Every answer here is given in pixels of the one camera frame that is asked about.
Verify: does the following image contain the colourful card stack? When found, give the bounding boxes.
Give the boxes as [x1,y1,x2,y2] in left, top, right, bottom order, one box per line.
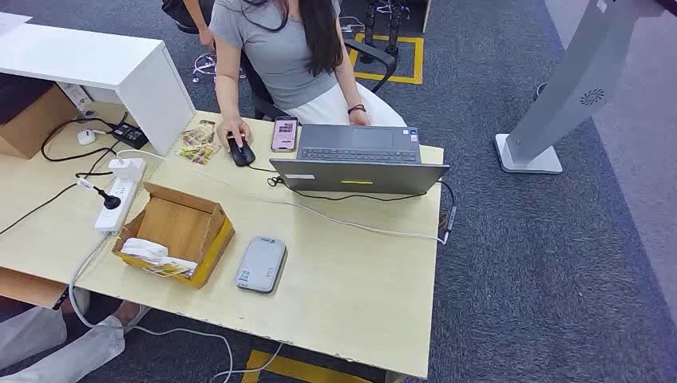
[175,142,222,167]
[181,120,218,146]

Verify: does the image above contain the white power strip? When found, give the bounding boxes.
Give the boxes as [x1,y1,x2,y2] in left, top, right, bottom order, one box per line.
[93,176,140,235]

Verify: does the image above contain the pink smartphone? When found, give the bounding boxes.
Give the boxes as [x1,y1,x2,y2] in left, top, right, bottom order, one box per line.
[270,116,300,153]

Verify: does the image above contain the white cabinet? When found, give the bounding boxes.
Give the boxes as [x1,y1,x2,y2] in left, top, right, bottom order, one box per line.
[0,11,196,157]

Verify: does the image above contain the brown cardboard box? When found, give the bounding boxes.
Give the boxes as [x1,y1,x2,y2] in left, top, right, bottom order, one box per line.
[0,83,79,160]

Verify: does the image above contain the person's right hand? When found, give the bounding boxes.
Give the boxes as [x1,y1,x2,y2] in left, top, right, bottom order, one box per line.
[216,116,254,152]

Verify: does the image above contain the background person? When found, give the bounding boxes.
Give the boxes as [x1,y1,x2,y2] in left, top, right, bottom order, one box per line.
[160,0,216,48]

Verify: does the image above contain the black power plug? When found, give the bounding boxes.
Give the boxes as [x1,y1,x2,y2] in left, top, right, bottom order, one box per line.
[77,178,122,211]

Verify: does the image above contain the black laptop cable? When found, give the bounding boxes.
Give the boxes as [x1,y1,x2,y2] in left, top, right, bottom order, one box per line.
[247,164,457,210]

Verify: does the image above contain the black plug cable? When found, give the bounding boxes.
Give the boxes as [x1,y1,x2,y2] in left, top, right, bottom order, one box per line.
[0,170,115,236]

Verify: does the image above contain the black looped cable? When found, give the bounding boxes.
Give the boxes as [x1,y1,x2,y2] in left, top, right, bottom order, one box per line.
[40,112,131,163]

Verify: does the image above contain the white labelled packet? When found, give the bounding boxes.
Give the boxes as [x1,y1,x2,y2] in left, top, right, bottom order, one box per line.
[57,81,93,113]

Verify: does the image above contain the black power adapter brick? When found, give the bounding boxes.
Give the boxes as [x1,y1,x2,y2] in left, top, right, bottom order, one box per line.
[109,122,149,150]

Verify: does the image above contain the dark usb adapter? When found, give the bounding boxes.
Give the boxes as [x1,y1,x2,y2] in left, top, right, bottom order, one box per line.
[441,204,458,246]

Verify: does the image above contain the person's legs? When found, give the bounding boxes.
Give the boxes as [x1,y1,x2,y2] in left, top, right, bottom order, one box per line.
[0,300,152,383]

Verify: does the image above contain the thin white desk cable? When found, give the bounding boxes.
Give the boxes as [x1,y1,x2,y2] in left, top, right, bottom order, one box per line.
[116,149,445,245]

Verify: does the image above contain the grey kiosk stand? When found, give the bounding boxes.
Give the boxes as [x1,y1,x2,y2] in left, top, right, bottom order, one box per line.
[494,0,677,175]

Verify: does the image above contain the white paper sheet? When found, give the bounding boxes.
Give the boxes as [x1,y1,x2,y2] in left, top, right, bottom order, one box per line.
[0,11,33,38]

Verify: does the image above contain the grey laptop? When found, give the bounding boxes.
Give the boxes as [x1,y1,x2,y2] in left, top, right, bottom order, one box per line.
[268,123,451,195]

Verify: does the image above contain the black office chair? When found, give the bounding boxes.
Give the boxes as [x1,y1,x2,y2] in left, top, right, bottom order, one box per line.
[240,38,398,121]

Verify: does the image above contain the black computer mouse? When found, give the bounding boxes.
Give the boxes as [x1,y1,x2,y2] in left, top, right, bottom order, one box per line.
[227,134,257,168]

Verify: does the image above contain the white crumpled cloth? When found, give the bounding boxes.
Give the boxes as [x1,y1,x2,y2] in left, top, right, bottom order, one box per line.
[120,238,198,276]

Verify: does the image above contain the white charger plug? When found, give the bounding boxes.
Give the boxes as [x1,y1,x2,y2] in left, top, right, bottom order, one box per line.
[108,157,148,182]

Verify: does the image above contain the yellow open cardboard box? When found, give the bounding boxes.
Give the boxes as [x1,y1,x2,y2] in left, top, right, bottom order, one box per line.
[111,181,236,290]

